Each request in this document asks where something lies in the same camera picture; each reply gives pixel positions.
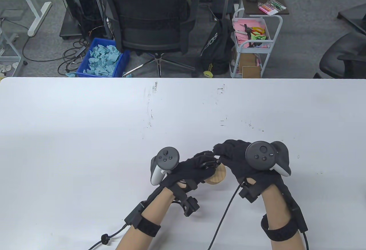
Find person's right hand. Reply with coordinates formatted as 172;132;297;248
213;139;286;196

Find person's left hand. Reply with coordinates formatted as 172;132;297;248
160;151;219;192

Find black metal clamp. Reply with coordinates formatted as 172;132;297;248
200;161;221;170

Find person's right forearm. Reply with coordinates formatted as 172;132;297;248
260;184;303;250

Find black forearm sensor box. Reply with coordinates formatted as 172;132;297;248
286;193;309;233
124;201;146;229

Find person's left forearm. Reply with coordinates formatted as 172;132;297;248
115;187;176;250

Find black and white controller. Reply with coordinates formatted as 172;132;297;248
245;141;292;177
150;147;180;185

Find brown cardboard box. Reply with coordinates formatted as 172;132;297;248
239;53;261;78

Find white rolling cart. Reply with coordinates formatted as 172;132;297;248
229;8;283;78

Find black backpack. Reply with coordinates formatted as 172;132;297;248
200;19;235;75

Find blue plastic bin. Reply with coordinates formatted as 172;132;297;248
76;37;130;78

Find stack of pink paper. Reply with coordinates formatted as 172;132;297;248
233;20;270;47

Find pile of blue paper scraps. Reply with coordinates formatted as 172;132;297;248
87;44;122;76

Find black armchair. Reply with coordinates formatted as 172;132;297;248
313;31;366;79

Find pack of coloured markers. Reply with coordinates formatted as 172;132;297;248
258;0;287;15

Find black mesh office chair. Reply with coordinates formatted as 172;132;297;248
98;0;200;78

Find black computer tower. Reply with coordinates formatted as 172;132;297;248
63;0;103;37

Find white desk leg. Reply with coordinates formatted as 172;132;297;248
17;0;52;37

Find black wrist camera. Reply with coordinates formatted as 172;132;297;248
177;196;200;217
238;183;262;203

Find black forearm strap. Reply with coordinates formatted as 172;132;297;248
137;217;161;237
261;214;299;242

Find yellow handled scissors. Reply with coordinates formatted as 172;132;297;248
244;24;265;35

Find coiled black floor cables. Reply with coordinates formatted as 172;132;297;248
58;39;89;75

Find long black floor cable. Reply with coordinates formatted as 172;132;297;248
22;30;86;63

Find white wire rack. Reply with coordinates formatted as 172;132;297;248
0;19;22;77

